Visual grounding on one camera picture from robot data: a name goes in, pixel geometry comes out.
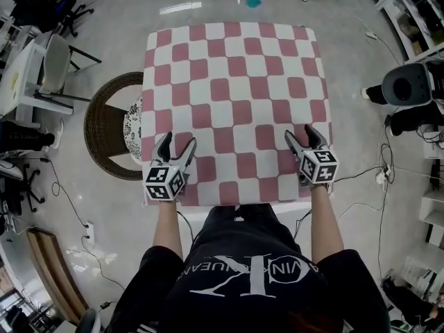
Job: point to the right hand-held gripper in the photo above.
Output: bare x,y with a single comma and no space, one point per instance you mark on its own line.
319,166

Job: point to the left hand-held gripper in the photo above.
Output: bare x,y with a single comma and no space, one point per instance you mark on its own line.
163,184

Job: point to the pink white checkered tablecloth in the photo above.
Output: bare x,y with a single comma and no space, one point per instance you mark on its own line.
239,92

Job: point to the person's right forearm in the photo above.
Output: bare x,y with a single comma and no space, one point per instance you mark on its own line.
326,220

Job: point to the person's left forearm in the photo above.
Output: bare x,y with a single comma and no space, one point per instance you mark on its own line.
168,227

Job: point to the floral seat cushion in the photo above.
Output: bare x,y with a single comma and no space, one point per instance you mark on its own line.
133,127

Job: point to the brown wicker chair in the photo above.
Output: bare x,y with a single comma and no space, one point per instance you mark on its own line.
100,116

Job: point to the white power adapter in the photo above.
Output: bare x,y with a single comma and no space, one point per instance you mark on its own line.
381,175

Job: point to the white power strip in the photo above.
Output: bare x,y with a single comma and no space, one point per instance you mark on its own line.
371,35
89,232

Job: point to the person's black printed t-shirt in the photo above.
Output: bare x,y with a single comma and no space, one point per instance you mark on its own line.
243,248

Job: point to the white grey helmet device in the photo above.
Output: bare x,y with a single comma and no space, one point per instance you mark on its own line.
86,321
10,170
420,85

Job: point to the white storage shelf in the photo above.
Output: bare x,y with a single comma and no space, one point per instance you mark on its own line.
431,206

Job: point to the grey shell chair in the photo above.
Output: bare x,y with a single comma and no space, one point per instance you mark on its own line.
57,61

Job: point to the white shelving rack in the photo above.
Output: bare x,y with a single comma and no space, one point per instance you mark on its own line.
381,2

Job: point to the black office chair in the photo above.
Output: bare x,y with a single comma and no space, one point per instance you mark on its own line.
52,9
14,193

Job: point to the wooden planks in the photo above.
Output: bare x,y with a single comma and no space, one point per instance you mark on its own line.
52,272

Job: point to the white desk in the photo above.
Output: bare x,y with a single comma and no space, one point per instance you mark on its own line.
17,78

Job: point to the black bag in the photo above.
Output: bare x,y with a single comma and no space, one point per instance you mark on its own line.
406,300

